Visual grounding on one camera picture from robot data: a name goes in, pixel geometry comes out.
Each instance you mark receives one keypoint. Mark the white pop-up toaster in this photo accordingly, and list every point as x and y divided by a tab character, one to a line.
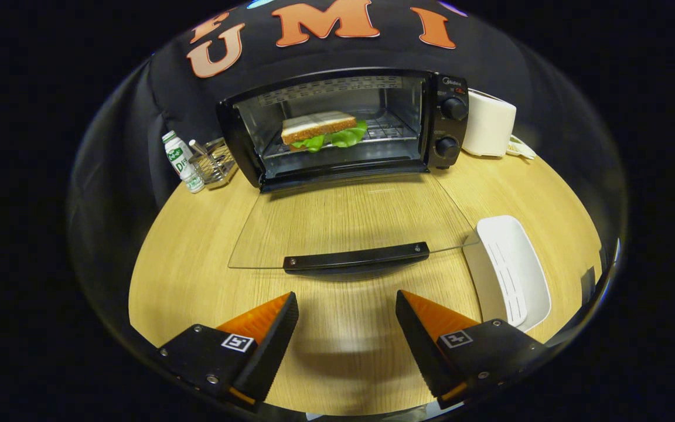
490	126

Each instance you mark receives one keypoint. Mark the white divided dish with beans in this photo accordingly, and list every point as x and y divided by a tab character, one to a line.
522	149

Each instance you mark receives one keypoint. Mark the black backdrop cloth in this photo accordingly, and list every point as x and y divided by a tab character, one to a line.
326	55

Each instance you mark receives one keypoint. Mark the black toaster oven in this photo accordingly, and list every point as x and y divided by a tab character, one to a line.
449	126

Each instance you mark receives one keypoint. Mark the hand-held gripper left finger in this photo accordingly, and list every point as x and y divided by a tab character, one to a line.
270	351

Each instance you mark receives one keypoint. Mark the white ribbed tray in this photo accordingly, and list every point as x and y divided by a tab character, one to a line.
525	264

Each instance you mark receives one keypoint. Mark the sandwich with lettuce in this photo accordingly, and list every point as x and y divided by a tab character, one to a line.
317	126

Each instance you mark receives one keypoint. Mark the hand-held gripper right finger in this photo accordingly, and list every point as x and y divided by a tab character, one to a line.
422	351

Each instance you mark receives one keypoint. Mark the white bottle with green label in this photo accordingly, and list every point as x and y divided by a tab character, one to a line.
180	158

